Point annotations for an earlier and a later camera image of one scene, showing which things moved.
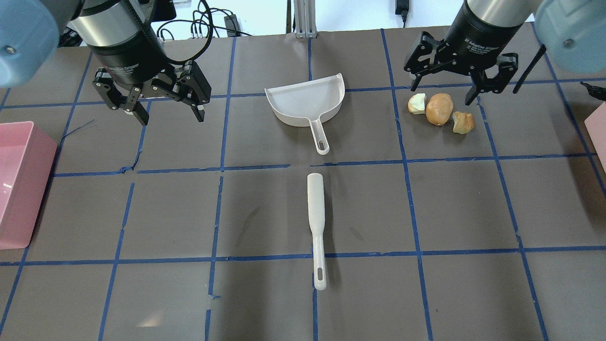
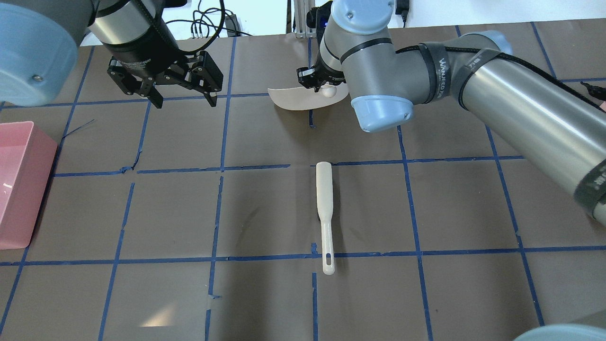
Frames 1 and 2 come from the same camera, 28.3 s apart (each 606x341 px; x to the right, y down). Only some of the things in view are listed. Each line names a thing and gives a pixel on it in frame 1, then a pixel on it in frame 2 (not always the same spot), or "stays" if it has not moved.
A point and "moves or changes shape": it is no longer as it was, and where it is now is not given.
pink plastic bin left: (27, 158) stays
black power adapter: (402, 7) stays
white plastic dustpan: (307, 103) moves or changes shape
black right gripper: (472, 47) to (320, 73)
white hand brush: (316, 189) to (324, 202)
